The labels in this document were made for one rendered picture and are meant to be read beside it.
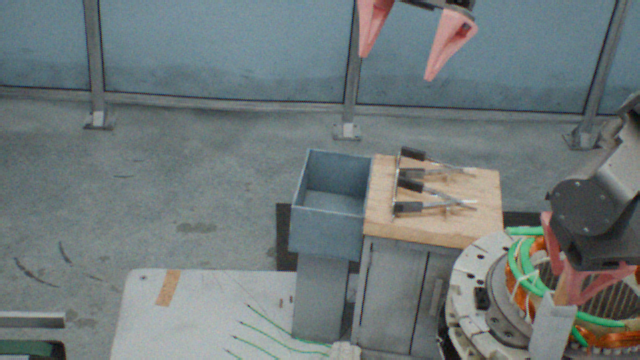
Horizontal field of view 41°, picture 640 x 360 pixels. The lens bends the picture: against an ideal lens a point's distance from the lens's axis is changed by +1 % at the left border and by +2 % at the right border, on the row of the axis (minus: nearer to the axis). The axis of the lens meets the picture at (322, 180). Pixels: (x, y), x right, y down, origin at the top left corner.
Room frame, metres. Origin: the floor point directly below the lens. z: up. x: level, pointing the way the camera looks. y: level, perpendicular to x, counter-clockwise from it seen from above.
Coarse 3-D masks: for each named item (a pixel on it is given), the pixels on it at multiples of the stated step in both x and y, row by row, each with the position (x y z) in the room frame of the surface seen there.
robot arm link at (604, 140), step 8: (608, 120) 0.71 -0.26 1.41; (616, 120) 0.71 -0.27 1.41; (600, 128) 0.70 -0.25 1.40; (608, 128) 0.69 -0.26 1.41; (616, 128) 0.69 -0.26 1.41; (600, 136) 0.68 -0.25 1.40; (608, 136) 0.68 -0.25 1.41; (600, 144) 0.66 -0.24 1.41; (608, 144) 0.66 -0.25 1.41; (616, 144) 0.66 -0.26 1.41
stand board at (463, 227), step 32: (384, 160) 1.15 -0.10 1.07; (416, 160) 1.16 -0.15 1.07; (384, 192) 1.06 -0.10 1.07; (416, 192) 1.07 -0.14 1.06; (448, 192) 1.07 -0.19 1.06; (480, 192) 1.08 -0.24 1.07; (384, 224) 0.98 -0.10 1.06; (416, 224) 0.98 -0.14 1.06; (448, 224) 0.99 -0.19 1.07; (480, 224) 1.00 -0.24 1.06
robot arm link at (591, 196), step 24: (624, 120) 0.67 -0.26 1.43; (624, 144) 0.64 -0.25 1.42; (576, 168) 0.63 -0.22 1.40; (600, 168) 0.61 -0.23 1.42; (624, 168) 0.61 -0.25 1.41; (552, 192) 0.62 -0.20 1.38; (576, 192) 0.61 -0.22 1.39; (600, 192) 0.60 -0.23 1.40; (624, 192) 0.59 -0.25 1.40; (576, 216) 0.61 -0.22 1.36; (600, 216) 0.60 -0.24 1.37
